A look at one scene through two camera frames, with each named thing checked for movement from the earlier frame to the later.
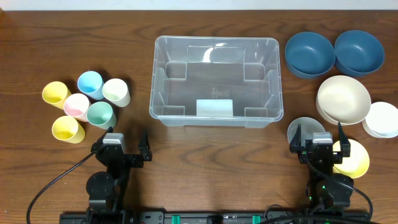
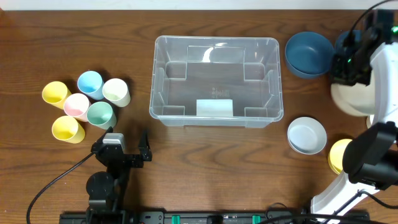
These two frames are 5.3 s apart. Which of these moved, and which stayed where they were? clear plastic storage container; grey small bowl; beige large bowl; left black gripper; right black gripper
Moved: beige large bowl; right black gripper
Stayed: grey small bowl; left black gripper; clear plastic storage container
